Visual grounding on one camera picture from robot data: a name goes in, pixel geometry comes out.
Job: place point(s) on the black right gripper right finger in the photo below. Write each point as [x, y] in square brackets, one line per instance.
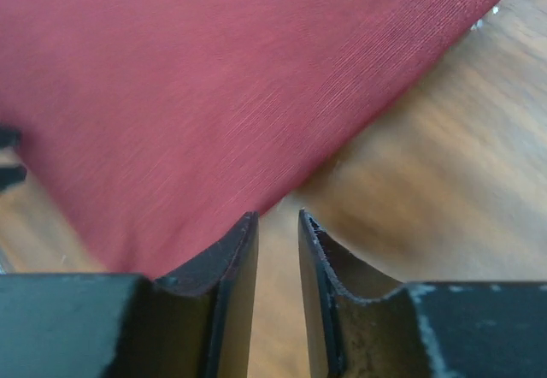
[363, 323]

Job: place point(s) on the dark red cloth napkin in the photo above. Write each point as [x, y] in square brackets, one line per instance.
[155, 124]

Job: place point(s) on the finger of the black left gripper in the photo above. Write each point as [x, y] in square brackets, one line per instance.
[13, 172]

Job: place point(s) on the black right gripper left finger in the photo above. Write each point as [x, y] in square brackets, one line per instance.
[195, 321]

